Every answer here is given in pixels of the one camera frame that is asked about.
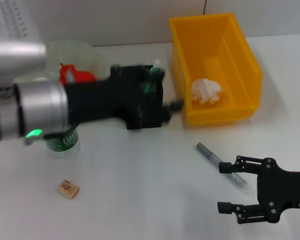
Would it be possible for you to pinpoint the black mesh pen holder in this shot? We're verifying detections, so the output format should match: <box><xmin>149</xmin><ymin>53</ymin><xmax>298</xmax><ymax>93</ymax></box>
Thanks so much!
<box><xmin>126</xmin><ymin>65</ymin><xmax>164</xmax><ymax>130</ymax></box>

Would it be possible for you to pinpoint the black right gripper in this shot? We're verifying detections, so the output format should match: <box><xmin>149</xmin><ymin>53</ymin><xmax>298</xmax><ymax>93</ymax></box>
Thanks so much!
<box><xmin>217</xmin><ymin>154</ymin><xmax>300</xmax><ymax>225</ymax></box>

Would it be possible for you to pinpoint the silver marker pen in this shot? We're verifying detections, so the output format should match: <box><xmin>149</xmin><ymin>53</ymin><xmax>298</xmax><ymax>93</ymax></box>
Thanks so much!
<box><xmin>196</xmin><ymin>142</ymin><xmax>248</xmax><ymax>187</ymax></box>

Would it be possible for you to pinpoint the green label water bottle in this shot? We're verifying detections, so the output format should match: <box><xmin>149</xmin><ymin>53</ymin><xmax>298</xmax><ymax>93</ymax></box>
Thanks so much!
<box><xmin>45</xmin><ymin>126</ymin><xmax>81</xmax><ymax>159</ymax></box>

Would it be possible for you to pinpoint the red pomegranate toy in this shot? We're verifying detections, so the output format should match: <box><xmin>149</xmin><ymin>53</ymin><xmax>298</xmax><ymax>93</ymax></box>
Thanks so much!
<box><xmin>58</xmin><ymin>62</ymin><xmax>98</xmax><ymax>84</ymax></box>

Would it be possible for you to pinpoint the beige eraser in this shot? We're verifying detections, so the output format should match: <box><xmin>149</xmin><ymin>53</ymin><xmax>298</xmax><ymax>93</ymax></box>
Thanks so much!
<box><xmin>56</xmin><ymin>179</ymin><xmax>81</xmax><ymax>200</ymax></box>

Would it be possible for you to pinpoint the pale green glass fruit plate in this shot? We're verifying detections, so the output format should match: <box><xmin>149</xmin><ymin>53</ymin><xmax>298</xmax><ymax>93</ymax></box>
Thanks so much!
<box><xmin>44</xmin><ymin>39</ymin><xmax>111</xmax><ymax>83</ymax></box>

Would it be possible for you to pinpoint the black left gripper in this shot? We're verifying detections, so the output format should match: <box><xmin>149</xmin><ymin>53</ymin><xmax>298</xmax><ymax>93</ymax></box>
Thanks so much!
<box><xmin>64</xmin><ymin>64</ymin><xmax>186</xmax><ymax>126</ymax></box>

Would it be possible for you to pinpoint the yellow plastic bin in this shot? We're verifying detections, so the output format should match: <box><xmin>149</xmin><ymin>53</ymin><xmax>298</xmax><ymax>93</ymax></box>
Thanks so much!
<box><xmin>169</xmin><ymin>12</ymin><xmax>263</xmax><ymax>126</ymax></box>

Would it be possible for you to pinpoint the green utility knife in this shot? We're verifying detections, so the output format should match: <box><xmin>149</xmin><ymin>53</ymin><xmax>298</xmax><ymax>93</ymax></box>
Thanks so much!
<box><xmin>144</xmin><ymin>59</ymin><xmax>162</xmax><ymax>96</ymax></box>

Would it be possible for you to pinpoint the white paper ball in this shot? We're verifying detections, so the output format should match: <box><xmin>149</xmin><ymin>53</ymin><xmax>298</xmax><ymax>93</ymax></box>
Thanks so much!
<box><xmin>191</xmin><ymin>77</ymin><xmax>223</xmax><ymax>105</ymax></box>

